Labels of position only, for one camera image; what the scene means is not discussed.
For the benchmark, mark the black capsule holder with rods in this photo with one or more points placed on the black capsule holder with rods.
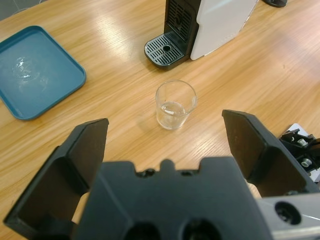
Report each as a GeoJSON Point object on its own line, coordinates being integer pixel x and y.
{"type": "Point", "coordinates": [275, 2]}

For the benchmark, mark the clear drinking glass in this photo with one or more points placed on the clear drinking glass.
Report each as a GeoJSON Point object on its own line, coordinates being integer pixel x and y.
{"type": "Point", "coordinates": [175, 110]}

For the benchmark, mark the white mount block dark post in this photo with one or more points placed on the white mount block dark post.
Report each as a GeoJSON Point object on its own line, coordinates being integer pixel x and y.
{"type": "Point", "coordinates": [300, 143]}

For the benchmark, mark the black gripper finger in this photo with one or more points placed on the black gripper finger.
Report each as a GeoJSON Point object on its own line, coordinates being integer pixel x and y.
{"type": "Point", "coordinates": [260, 160]}
{"type": "Point", "coordinates": [62, 170]}

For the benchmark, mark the white capsule coffee machine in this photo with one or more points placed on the white capsule coffee machine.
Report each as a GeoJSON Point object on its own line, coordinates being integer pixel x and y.
{"type": "Point", "coordinates": [215, 27]}

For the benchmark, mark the teal plastic tray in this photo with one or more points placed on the teal plastic tray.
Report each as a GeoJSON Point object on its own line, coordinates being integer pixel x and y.
{"type": "Point", "coordinates": [37, 75]}

